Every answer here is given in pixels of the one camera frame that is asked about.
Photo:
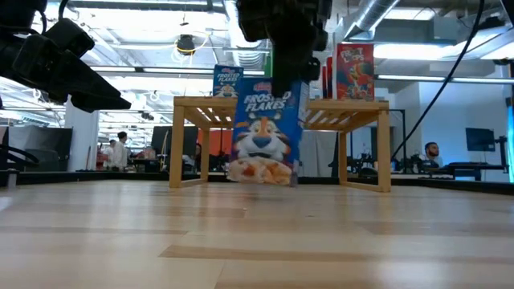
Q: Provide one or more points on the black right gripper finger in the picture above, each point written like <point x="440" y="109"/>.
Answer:
<point x="289" y="64"/>

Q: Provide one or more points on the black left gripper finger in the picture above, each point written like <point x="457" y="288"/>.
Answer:
<point x="100" y="105"/>
<point x="60" y="76"/>

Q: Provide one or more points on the blue Frosted Flakes cereal box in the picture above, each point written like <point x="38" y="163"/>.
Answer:
<point x="227" y="80"/>
<point x="261" y="132"/>

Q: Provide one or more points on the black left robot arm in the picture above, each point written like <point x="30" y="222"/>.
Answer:
<point x="20" y="12"/>

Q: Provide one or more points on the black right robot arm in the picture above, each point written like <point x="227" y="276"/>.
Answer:
<point x="509" y="8"/>

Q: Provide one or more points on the wooden slatted shelf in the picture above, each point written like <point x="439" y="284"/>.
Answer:
<point x="201" y="102"/>

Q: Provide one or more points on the person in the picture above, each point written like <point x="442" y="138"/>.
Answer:
<point x="431" y="154"/>
<point x="120" y="150"/>
<point x="108" y="154"/>

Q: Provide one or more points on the black background monitor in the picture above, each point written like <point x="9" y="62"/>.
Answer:
<point x="160" y="140"/>

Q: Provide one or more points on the orange partition panel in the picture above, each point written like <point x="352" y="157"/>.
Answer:
<point x="219" y="142"/>

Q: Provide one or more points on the black round ceiling device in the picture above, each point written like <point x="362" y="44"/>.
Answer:
<point x="185" y="43"/>

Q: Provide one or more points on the black background desk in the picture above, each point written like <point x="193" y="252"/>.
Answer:
<point x="470" y="166"/>

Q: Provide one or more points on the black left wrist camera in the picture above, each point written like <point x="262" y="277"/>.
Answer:
<point x="68" y="36"/>

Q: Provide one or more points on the silver ventilation duct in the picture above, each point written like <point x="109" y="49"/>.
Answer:
<point x="373" y="14"/>

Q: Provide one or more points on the black wall monitor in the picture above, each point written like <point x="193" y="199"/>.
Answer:
<point x="480" y="139"/>

